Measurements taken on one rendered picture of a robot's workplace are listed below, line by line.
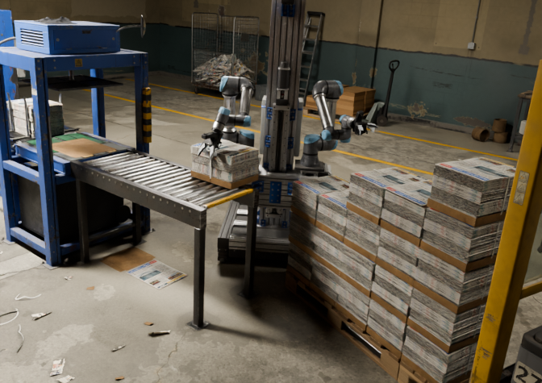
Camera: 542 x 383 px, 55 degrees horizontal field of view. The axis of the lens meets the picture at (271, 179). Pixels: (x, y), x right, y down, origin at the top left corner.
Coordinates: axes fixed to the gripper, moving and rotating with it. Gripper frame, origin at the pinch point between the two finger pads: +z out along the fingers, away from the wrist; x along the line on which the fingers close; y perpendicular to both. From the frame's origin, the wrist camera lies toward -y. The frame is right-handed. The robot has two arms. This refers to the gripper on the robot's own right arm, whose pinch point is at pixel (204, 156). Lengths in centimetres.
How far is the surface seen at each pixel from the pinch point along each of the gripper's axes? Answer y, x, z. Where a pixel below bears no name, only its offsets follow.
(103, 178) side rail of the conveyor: -16, 64, 37
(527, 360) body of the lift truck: -14, -212, 42
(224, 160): 6.8, -11.5, -2.8
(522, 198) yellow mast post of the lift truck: -44, -196, -14
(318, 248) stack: 58, -71, 29
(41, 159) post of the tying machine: -37, 107, 40
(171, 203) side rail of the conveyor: -16.4, -4.2, 35.9
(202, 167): 12.0, 8.4, 5.5
